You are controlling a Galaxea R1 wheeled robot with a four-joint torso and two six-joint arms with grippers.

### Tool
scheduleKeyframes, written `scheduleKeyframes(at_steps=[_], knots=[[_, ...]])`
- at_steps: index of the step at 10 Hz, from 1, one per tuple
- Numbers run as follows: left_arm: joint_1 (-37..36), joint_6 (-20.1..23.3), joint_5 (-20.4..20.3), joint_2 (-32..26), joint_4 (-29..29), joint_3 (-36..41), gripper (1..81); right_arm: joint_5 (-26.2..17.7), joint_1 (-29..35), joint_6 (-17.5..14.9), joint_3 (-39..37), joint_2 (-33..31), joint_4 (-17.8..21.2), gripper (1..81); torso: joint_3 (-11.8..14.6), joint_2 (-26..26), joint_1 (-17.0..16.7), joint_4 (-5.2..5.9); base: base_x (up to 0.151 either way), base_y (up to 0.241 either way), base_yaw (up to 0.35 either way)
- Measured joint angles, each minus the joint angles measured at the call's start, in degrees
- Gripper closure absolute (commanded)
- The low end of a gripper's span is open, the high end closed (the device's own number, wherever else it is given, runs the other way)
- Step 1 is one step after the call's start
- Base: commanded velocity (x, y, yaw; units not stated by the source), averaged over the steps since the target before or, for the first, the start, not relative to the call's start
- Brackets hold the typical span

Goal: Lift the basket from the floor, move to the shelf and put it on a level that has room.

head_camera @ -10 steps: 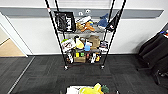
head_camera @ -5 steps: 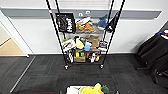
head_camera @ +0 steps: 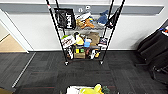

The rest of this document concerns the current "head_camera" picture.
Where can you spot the pale spotted basket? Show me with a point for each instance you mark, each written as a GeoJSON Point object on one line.
{"type": "Point", "coordinates": [71, 89]}

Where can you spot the small yellow-green box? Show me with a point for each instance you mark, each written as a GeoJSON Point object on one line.
{"type": "Point", "coordinates": [77, 51]}

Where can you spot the small brown cardboard box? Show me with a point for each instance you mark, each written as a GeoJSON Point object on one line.
{"type": "Point", "coordinates": [80, 55]}

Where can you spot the white bottle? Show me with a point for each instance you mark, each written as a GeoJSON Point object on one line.
{"type": "Point", "coordinates": [93, 54]}

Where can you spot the large brown cardboard box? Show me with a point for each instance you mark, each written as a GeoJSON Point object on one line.
{"type": "Point", "coordinates": [94, 38]}

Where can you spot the dark bottle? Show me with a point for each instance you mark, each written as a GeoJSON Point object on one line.
{"type": "Point", "coordinates": [70, 52]}

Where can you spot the orange bottle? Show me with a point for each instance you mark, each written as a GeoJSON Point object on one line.
{"type": "Point", "coordinates": [97, 55]}

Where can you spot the white printed snack bag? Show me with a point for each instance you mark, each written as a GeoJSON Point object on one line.
{"type": "Point", "coordinates": [68, 41]}

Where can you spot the dark printed box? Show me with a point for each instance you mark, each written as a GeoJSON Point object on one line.
{"type": "Point", "coordinates": [103, 42]}

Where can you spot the orange plush toy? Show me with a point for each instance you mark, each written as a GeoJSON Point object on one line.
{"type": "Point", "coordinates": [86, 23]}

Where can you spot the white grey toy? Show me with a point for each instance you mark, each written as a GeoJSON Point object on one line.
{"type": "Point", "coordinates": [85, 15]}

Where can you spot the black bag white print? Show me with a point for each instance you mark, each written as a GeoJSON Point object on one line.
{"type": "Point", "coordinates": [65, 18]}

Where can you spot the blue plush toy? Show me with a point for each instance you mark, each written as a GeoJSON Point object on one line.
{"type": "Point", "coordinates": [103, 18]}

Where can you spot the plain black bag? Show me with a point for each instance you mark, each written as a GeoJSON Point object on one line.
{"type": "Point", "coordinates": [113, 18]}

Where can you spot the yellow plush toy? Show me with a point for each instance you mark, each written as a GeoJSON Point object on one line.
{"type": "Point", "coordinates": [90, 90]}

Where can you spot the green plush piece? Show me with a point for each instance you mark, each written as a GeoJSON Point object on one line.
{"type": "Point", "coordinates": [105, 90]}

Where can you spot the wooden door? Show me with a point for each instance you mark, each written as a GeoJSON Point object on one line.
{"type": "Point", "coordinates": [5, 91]}

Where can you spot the white wall band socket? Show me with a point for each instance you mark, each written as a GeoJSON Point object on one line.
{"type": "Point", "coordinates": [87, 6]}

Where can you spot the white door frame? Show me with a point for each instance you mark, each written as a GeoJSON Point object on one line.
{"type": "Point", "coordinates": [20, 38]}

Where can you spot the long grey wall band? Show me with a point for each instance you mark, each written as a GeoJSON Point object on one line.
{"type": "Point", "coordinates": [26, 7]}

